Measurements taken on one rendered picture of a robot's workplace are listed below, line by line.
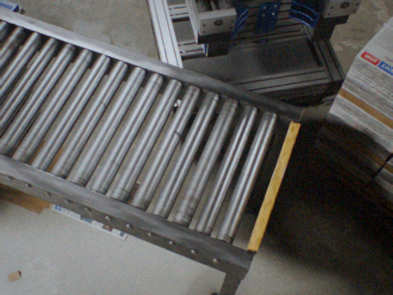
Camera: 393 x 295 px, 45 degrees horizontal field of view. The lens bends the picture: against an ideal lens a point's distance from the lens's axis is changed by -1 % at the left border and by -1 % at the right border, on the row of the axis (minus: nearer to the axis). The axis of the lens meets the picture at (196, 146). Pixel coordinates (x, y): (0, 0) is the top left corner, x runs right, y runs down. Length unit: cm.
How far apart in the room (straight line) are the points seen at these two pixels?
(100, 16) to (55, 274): 147
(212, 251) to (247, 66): 125
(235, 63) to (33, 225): 121
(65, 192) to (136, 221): 22
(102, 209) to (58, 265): 86
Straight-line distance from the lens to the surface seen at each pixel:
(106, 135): 146
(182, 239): 131
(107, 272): 214
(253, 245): 130
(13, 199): 234
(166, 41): 241
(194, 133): 145
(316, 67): 242
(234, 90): 154
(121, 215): 134
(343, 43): 286
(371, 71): 170
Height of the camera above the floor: 205
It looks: 62 degrees down
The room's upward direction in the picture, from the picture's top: 3 degrees clockwise
